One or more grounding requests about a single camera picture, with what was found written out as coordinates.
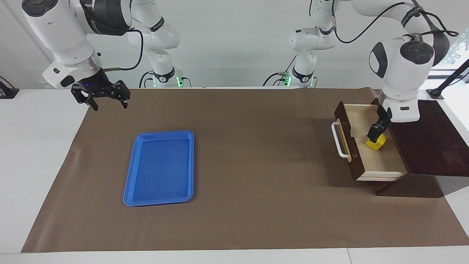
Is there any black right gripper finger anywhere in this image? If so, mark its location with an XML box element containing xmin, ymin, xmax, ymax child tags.
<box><xmin>112</xmin><ymin>81</ymin><xmax>131</xmax><ymax>109</ymax></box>
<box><xmin>72</xmin><ymin>88</ymin><xmax>99</xmax><ymax>111</ymax></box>

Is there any yellow cube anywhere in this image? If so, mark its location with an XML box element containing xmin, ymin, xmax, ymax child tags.
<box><xmin>365</xmin><ymin>133</ymin><xmax>387</xmax><ymax>152</ymax></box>

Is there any wooden drawer with white handle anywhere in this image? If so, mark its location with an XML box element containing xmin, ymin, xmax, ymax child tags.
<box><xmin>331</xmin><ymin>101</ymin><xmax>410</xmax><ymax>182</ymax></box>

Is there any dark wooden drawer cabinet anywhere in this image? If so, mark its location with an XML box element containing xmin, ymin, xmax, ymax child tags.
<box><xmin>370</xmin><ymin>98</ymin><xmax>469</xmax><ymax>198</ymax></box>

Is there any blue plastic tray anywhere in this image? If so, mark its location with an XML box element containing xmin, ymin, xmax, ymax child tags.
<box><xmin>123</xmin><ymin>130</ymin><xmax>195</xmax><ymax>207</ymax></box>

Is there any window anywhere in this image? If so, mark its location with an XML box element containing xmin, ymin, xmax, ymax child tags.
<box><xmin>432</xmin><ymin>31</ymin><xmax>469</xmax><ymax>79</ymax></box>

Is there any brown paper table mat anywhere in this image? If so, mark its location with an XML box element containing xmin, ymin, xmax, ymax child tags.
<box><xmin>21</xmin><ymin>87</ymin><xmax>469</xmax><ymax>253</ymax></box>

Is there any black base cable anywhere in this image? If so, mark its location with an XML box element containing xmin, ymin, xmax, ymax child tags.
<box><xmin>139</xmin><ymin>71</ymin><xmax>155</xmax><ymax>88</ymax></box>
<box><xmin>263</xmin><ymin>55</ymin><xmax>297</xmax><ymax>87</ymax></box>

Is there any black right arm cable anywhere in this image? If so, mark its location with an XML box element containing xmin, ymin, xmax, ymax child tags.
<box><xmin>101</xmin><ymin>29</ymin><xmax>144</xmax><ymax>71</ymax></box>

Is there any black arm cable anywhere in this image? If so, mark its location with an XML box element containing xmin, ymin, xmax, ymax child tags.
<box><xmin>332</xmin><ymin>2</ymin><xmax>459</xmax><ymax>44</ymax></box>
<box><xmin>101</xmin><ymin>29</ymin><xmax>144</xmax><ymax>71</ymax></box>

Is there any black camera stand pole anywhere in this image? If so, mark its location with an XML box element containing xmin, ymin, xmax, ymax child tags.
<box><xmin>428</xmin><ymin>59</ymin><xmax>469</xmax><ymax>100</ymax></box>

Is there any black clamp mount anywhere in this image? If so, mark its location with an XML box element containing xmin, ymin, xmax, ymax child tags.
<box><xmin>0</xmin><ymin>76</ymin><xmax>19</xmax><ymax>99</ymax></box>

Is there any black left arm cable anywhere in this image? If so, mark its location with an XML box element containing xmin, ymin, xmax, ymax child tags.
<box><xmin>332</xmin><ymin>2</ymin><xmax>459</xmax><ymax>44</ymax></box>

